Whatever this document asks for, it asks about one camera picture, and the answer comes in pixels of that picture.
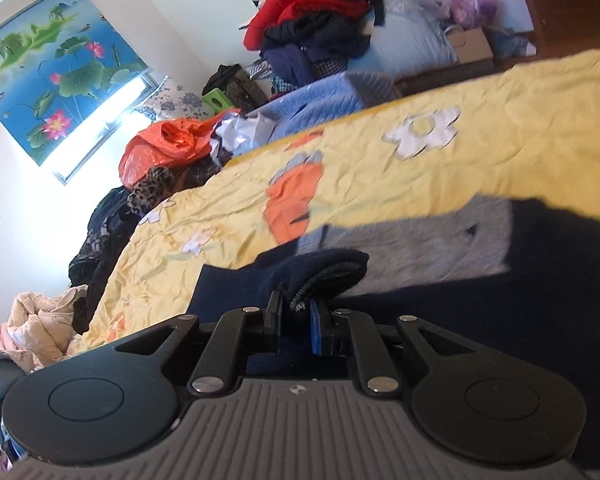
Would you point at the light blue bedding bundle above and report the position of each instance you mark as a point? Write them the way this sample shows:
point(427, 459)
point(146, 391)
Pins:
point(405, 40)

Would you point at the green stool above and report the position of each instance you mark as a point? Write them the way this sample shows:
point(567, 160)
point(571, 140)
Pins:
point(215, 97)

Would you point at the white crumpled plastic bag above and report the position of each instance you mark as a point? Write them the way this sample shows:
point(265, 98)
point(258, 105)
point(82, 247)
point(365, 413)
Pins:
point(240, 132)

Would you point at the window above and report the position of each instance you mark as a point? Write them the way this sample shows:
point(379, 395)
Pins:
point(105, 125)

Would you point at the lotus print window blind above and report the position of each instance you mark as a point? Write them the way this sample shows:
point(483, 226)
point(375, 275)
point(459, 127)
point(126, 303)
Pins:
point(55, 60)

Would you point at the dark bag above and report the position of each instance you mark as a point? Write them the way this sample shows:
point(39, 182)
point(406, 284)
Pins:
point(230, 82)

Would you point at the dark lace garment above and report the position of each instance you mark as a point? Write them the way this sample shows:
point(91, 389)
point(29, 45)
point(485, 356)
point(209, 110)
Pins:
point(100, 245)

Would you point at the grey and navy sweater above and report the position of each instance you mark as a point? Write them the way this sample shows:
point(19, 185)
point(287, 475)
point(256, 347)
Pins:
point(430, 245)

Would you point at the blue floral white cloth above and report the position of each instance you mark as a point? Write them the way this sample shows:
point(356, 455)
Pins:
point(170, 102)

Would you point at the purple garment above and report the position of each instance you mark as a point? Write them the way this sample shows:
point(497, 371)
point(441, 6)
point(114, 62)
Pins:
point(290, 62)

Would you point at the blue quilted blanket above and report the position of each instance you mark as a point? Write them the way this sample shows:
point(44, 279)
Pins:
point(320, 100)

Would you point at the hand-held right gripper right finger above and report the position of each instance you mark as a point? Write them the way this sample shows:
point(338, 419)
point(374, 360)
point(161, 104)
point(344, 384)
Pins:
point(316, 330)

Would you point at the red garment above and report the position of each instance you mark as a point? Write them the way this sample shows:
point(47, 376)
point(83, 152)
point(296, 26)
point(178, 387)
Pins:
point(300, 5)

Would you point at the leopard print cloth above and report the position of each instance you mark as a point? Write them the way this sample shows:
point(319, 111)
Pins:
point(147, 192)

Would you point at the yellow floral bedsheet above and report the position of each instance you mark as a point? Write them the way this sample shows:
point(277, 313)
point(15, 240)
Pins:
point(480, 160)

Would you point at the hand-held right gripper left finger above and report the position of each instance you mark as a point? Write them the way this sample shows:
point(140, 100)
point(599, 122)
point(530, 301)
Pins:
point(275, 312)

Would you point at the orange plastic bag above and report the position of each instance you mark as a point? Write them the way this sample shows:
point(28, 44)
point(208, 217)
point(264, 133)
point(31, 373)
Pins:
point(155, 147)

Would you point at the cardboard box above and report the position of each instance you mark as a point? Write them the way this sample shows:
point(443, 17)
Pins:
point(467, 42)

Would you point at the cream quilted garment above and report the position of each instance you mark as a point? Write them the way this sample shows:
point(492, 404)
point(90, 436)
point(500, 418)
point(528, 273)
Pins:
point(40, 325)

